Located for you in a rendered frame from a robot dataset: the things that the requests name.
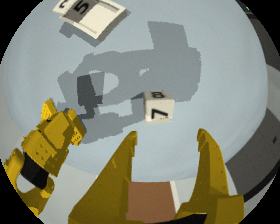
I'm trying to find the white number cube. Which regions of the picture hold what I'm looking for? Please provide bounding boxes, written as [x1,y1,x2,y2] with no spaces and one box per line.
[53,0,97,22]
[143,91,175,125]

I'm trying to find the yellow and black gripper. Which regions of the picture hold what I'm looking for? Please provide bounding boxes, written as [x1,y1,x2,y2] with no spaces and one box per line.
[68,128,244,224]

